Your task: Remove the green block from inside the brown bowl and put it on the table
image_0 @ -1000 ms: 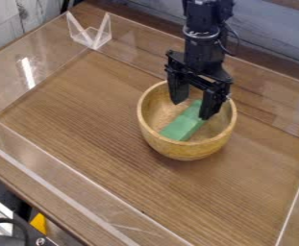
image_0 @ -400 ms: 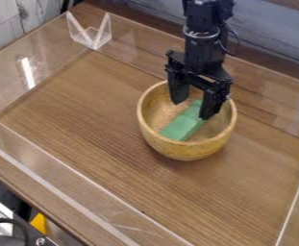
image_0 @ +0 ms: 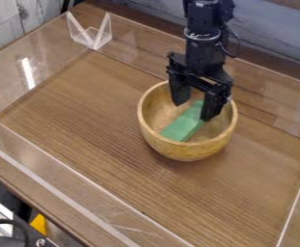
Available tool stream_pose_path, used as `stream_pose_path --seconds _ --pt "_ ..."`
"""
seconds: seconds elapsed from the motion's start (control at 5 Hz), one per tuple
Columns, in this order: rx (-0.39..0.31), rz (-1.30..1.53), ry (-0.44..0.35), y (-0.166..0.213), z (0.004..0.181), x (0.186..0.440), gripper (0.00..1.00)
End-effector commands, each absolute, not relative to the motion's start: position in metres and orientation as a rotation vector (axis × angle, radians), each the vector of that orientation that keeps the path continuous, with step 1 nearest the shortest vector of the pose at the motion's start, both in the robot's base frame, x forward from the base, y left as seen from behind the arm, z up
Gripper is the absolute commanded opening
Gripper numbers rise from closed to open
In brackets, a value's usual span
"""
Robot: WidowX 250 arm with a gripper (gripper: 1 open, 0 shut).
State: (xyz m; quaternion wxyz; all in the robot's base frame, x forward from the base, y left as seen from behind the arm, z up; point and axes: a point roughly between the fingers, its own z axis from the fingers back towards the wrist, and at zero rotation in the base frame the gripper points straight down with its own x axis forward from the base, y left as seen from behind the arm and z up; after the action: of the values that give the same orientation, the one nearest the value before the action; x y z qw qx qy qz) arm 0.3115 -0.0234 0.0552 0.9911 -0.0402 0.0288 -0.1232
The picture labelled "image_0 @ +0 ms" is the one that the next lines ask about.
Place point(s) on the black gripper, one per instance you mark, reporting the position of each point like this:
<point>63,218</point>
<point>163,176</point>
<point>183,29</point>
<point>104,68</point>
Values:
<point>198,68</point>

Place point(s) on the green rectangular block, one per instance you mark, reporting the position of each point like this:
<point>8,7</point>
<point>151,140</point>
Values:
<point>187,124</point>

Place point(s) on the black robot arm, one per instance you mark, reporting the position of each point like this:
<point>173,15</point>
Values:
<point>207,17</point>

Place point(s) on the brown wooden bowl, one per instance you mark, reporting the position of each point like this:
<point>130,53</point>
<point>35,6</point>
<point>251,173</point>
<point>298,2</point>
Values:
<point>157,112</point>

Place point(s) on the clear acrylic corner bracket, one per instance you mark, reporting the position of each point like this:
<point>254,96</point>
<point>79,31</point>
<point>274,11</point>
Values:
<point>92,38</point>

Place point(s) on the clear acrylic tray wall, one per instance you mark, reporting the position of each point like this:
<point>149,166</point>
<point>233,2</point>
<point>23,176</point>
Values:
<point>84,209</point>

